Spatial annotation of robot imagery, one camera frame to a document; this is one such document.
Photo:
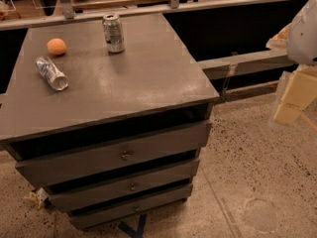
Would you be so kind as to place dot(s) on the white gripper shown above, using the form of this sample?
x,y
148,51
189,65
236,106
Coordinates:
x,y
304,37

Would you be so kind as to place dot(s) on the silver blue redbull can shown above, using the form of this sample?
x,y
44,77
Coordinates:
x,y
56,79

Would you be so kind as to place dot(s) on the silver upright soda can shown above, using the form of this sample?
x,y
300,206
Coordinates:
x,y
113,33

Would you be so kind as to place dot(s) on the middle grey drawer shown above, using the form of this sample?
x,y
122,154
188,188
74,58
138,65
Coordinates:
x,y
77,199

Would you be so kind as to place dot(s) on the grey drawer cabinet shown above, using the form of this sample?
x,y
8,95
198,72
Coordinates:
x,y
153,85

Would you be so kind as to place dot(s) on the orange ball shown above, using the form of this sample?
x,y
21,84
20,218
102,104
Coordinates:
x,y
56,47

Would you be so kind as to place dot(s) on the top grey drawer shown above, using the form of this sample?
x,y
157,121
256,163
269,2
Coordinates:
x,y
54,169

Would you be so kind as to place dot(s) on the yellow white floor scrap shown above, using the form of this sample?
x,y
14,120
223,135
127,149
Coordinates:
x,y
38,196

